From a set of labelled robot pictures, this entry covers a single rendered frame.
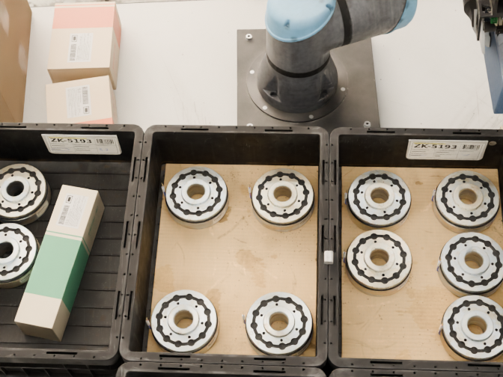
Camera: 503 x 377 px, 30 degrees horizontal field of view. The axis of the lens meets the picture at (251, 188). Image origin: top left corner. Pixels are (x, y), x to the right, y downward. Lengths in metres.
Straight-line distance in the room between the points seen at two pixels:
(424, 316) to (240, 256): 0.31
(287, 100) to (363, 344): 0.50
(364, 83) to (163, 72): 0.40
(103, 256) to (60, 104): 0.36
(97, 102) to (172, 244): 0.36
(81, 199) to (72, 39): 0.44
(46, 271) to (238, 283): 0.30
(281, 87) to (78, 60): 0.40
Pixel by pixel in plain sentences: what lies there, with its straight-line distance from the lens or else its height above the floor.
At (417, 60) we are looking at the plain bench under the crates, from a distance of 1.89.
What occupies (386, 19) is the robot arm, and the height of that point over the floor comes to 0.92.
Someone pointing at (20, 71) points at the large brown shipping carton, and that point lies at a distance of 1.89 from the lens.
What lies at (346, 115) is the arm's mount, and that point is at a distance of 1.75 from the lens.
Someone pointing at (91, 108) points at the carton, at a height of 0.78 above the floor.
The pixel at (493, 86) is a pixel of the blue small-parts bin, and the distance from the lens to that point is 1.40.
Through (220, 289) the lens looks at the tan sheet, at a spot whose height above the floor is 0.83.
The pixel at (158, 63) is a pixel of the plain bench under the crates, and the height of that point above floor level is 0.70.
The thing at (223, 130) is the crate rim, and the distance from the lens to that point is 1.52.
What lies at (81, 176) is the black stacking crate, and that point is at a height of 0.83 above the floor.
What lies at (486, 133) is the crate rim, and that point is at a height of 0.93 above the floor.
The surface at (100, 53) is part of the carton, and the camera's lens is 1.84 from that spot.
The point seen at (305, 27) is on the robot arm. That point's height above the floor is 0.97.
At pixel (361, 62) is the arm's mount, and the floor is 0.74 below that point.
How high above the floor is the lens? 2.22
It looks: 61 degrees down
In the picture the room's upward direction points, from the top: 6 degrees counter-clockwise
